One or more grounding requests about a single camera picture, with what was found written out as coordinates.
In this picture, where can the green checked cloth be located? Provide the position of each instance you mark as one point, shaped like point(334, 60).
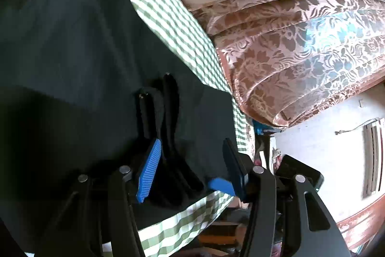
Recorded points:
point(168, 13)

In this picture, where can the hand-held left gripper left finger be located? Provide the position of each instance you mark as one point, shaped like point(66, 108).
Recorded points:
point(149, 169)

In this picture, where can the blue plastic object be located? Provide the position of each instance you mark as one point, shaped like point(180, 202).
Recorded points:
point(260, 127)

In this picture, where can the reddish wooden trim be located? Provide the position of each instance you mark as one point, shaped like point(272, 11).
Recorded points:
point(361, 221)

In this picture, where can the brown floral curtain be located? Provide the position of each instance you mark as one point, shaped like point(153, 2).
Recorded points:
point(270, 64)

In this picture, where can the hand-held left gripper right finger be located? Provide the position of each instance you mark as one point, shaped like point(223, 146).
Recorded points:
point(237, 175)

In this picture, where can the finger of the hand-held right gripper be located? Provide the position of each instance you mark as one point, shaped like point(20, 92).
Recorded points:
point(219, 184)

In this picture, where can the brown wooden furniture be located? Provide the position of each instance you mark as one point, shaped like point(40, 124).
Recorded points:
point(219, 236)

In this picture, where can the black pants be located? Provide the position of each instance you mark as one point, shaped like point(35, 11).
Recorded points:
point(75, 49)

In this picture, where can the white wall grille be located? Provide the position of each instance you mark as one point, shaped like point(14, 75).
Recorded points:
point(373, 154)

